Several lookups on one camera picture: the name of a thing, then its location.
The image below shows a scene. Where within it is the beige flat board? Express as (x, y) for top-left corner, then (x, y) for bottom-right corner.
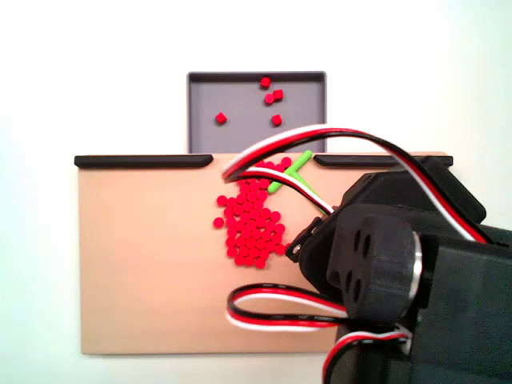
(75, 150), (451, 356)

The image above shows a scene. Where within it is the grey tray container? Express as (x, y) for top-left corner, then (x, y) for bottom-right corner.
(186, 70), (329, 155)

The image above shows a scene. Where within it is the red white black servo cable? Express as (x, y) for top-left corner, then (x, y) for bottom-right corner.
(221, 123), (495, 246)
(226, 282), (415, 384)

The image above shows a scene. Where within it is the black foam rail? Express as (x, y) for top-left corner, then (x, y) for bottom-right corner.
(74, 154), (214, 169)
(313, 154), (456, 168)

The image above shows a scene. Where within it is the green T-shaped pusher tool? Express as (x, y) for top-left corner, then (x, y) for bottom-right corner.
(266, 150), (335, 213)

